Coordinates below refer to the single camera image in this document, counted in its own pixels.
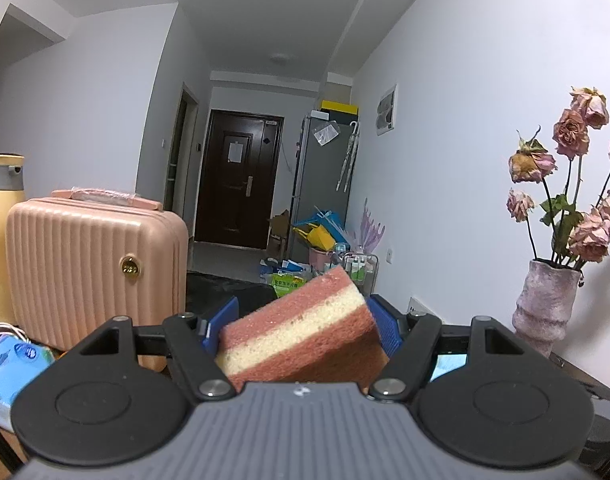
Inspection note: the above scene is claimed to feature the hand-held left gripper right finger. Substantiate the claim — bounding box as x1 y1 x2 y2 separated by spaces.
367 294 538 405

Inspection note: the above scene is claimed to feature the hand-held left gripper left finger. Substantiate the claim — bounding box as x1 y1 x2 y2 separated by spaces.
60 295 242 405

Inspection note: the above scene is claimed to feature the pink and cream layered sponge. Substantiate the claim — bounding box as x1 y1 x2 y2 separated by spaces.
215 266 390 391

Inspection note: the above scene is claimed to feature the white trolley with bottles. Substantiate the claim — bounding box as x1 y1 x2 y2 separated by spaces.
330 245 380 296

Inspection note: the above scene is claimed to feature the green packet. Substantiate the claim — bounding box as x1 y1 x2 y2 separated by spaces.
260 260 316 296

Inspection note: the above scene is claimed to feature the pink bucket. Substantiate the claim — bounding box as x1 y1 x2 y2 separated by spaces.
309 246 336 271

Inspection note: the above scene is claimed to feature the brown cardboard carton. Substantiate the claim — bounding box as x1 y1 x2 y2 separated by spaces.
270 210 292 256

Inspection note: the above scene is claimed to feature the pile of blue yellow bags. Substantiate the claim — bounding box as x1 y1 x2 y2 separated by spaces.
292 207 346 256

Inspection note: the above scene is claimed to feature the dark brown door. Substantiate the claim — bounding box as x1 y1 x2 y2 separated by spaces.
195 109 284 251

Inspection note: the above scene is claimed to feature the pink textured vase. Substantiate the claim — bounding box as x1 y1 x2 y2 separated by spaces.
512 259 583 358

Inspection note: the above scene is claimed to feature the pink ribbed suitcase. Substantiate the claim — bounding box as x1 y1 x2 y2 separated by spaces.
6 189 190 373

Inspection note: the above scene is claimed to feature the grey refrigerator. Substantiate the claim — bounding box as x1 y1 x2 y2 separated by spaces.
290 115 358 261

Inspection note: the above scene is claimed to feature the dark side doorway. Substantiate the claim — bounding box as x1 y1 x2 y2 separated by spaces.
167 82 198 216

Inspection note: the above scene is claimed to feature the white folded umbrella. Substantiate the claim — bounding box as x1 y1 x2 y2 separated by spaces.
337 121 360 192

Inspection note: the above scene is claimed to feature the clear plastic bag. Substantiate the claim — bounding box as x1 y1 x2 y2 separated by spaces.
312 122 340 147

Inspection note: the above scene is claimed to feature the bunch of dried pink roses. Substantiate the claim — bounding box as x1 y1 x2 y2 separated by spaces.
506 86 610 271

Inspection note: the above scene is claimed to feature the blue tissue pack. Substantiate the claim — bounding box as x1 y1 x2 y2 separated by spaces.
0 332 56 431

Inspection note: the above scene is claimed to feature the yellow flat box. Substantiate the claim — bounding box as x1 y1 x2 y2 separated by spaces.
321 101 360 117

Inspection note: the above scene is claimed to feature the yellow bottle with grey lid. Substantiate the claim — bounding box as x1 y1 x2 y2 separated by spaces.
0 154 26 326

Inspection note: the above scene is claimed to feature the purple wall decal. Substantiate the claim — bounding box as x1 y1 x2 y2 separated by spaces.
352 197 386 261

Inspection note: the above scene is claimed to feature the wall picture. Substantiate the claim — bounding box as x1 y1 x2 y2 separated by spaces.
376 85 398 136

